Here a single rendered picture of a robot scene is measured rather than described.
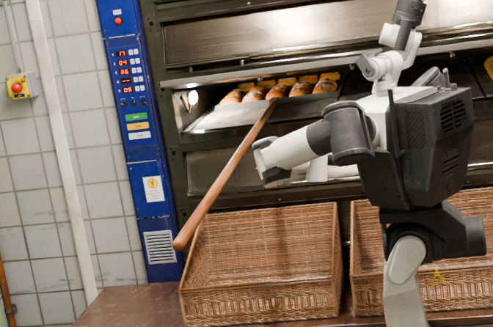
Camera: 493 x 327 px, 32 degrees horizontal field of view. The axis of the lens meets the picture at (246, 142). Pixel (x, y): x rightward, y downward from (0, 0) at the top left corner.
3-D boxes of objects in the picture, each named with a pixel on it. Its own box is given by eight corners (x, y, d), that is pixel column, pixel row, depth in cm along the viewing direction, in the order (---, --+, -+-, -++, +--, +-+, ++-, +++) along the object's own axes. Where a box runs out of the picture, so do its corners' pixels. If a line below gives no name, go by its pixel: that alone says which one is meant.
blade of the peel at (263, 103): (338, 97, 368) (337, 90, 367) (215, 111, 378) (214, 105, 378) (342, 83, 402) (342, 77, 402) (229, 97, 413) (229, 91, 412)
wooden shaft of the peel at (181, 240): (184, 252, 200) (182, 240, 200) (172, 253, 201) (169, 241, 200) (276, 107, 364) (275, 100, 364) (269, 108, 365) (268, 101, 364)
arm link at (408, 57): (422, 29, 263) (409, 67, 270) (395, 22, 263) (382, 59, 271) (422, 38, 257) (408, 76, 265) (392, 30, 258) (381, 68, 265)
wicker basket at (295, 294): (209, 278, 348) (198, 213, 342) (347, 266, 337) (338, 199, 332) (182, 331, 301) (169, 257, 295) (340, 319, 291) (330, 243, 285)
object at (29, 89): (16, 97, 347) (11, 73, 345) (39, 94, 345) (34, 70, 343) (8, 101, 340) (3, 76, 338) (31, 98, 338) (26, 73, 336)
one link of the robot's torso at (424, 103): (494, 190, 239) (482, 64, 231) (428, 229, 216) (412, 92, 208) (406, 182, 260) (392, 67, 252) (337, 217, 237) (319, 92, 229)
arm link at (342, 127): (331, 167, 226) (374, 150, 218) (312, 163, 220) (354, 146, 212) (323, 126, 230) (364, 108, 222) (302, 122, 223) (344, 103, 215)
